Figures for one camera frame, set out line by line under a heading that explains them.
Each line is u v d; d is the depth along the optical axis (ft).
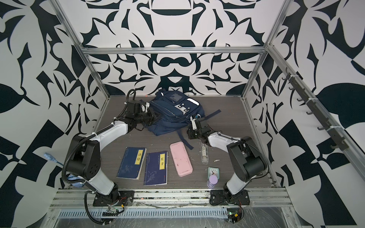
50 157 2.14
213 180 2.33
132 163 2.80
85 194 2.25
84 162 1.50
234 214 2.33
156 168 2.74
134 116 2.34
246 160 1.54
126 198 2.40
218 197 2.44
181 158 2.80
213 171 2.66
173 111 3.01
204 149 2.93
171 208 2.35
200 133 2.40
